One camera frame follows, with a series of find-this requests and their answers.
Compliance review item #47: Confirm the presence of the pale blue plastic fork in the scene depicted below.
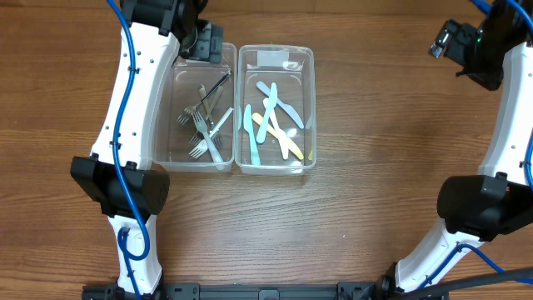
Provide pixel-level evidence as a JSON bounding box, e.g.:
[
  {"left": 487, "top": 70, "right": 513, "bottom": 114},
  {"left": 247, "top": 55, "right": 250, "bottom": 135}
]
[{"left": 192, "top": 112, "right": 222, "bottom": 163}]

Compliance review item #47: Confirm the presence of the wide metal fork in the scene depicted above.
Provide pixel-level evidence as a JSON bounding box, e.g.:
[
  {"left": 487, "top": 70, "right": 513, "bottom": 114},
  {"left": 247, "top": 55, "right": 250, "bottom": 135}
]
[{"left": 199, "top": 85, "right": 222, "bottom": 146}]

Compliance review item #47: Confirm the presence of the white plastic fork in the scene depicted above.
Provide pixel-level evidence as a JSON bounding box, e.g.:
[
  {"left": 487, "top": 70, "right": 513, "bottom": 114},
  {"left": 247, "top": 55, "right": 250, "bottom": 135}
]
[{"left": 189, "top": 107, "right": 234, "bottom": 158}]

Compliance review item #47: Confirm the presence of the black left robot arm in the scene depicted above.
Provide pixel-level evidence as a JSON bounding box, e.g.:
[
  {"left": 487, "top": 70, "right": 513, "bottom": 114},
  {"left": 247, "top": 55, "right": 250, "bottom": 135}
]
[{"left": 70, "top": 0, "right": 223, "bottom": 299}]

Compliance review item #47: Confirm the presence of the yellow plastic knife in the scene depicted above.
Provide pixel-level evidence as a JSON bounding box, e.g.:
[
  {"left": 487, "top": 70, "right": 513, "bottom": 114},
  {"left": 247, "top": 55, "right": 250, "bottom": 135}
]
[{"left": 252, "top": 112, "right": 305, "bottom": 161}]

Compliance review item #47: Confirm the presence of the clear plastic container right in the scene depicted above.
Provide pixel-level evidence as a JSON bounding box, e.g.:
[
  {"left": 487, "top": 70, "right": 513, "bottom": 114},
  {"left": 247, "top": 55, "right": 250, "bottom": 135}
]
[{"left": 233, "top": 44, "right": 317, "bottom": 175}]

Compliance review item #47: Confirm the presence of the clear plastic container left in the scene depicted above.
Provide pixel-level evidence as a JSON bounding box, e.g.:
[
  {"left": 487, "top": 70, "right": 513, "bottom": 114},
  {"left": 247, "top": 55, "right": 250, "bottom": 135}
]
[{"left": 150, "top": 40, "right": 238, "bottom": 174}]

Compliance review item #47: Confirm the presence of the pale grey-blue plastic knife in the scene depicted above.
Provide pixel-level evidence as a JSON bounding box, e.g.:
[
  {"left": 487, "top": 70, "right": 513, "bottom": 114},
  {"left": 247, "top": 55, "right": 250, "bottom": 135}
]
[{"left": 256, "top": 81, "right": 304, "bottom": 129}]

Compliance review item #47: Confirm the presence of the teal plastic knife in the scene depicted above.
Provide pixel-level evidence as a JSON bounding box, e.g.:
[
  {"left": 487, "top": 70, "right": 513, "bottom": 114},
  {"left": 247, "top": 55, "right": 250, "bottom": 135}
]
[{"left": 243, "top": 104, "right": 261, "bottom": 166}]

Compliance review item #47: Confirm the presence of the black hose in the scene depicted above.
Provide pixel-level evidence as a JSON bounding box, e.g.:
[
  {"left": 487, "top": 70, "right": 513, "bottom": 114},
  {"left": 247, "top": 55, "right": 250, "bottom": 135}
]
[{"left": 399, "top": 266, "right": 533, "bottom": 300}]

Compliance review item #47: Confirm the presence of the dark metal fork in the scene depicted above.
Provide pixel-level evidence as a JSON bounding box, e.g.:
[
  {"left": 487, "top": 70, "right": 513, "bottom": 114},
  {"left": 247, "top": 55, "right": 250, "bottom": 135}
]
[{"left": 177, "top": 71, "right": 232, "bottom": 125}]

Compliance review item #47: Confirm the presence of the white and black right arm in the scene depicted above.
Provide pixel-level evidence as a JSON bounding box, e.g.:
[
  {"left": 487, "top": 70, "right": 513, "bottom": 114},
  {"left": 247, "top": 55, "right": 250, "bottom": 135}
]
[{"left": 371, "top": 0, "right": 532, "bottom": 299}]

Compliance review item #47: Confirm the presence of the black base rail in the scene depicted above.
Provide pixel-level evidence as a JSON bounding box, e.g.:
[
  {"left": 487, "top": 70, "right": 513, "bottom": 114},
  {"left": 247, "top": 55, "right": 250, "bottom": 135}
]
[{"left": 81, "top": 270, "right": 451, "bottom": 300}]

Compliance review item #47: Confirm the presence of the white plastic knife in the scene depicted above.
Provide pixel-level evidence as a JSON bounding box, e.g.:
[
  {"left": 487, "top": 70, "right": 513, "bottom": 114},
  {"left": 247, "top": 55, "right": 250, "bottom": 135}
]
[{"left": 263, "top": 97, "right": 289, "bottom": 160}]

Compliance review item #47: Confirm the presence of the light blue plastic knife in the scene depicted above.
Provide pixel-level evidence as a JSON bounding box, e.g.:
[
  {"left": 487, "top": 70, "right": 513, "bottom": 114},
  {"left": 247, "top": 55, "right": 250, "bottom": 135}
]
[{"left": 257, "top": 82, "right": 278, "bottom": 144}]

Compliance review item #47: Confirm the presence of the clear plastic container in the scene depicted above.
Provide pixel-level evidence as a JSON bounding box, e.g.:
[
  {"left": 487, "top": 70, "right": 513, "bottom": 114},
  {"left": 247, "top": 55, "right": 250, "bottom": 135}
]
[
  {"left": 233, "top": 44, "right": 317, "bottom": 175},
  {"left": 150, "top": 40, "right": 238, "bottom": 174}
]

